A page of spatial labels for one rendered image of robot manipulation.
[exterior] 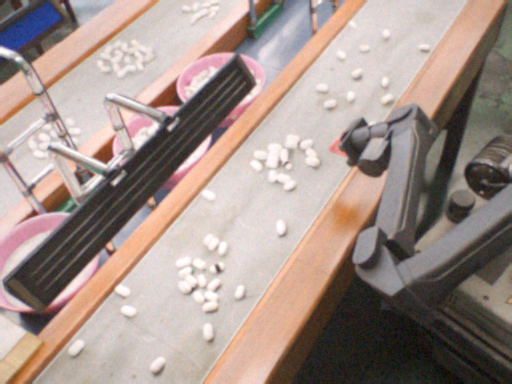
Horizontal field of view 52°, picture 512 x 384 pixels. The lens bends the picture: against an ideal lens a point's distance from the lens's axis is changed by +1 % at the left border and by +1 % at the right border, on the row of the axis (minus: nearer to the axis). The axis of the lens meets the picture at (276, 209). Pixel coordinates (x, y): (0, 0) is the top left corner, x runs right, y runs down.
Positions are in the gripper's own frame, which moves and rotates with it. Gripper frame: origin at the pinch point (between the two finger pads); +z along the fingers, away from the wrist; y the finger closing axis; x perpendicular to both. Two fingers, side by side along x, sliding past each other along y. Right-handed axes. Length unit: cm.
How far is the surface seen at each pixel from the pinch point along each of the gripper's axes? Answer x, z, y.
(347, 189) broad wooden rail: 11.1, 2.0, 2.0
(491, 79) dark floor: 72, 51, -153
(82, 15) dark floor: -79, 233, -100
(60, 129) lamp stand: -41, 40, 30
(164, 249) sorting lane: -6.3, 26.4, 37.6
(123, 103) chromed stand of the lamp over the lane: -38.2, 5.6, 30.1
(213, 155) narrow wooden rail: -12.1, 30.0, 8.8
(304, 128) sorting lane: -0.7, 20.4, -13.7
